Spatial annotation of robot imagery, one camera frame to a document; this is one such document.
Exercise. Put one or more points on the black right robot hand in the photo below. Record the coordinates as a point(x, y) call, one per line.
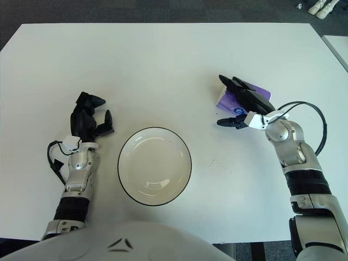
point(254, 100)

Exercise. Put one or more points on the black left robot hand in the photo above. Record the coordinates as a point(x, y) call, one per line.
point(80, 122)

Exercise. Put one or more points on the purple tissue paper pack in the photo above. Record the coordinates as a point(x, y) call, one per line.
point(228, 102)

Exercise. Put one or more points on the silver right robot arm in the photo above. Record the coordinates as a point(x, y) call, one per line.
point(282, 133)

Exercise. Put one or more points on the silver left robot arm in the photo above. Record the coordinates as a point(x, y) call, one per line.
point(77, 163)

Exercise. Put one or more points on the white plate with black rim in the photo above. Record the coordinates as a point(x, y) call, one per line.
point(155, 163)

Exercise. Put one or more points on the white side table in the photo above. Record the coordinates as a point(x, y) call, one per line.
point(338, 46)

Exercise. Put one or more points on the white robot foot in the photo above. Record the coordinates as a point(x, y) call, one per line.
point(315, 8)
point(326, 12)

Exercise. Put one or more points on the grey robot torso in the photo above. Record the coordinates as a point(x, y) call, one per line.
point(122, 244)

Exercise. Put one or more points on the dark table leg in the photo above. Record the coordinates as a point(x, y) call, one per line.
point(259, 251)

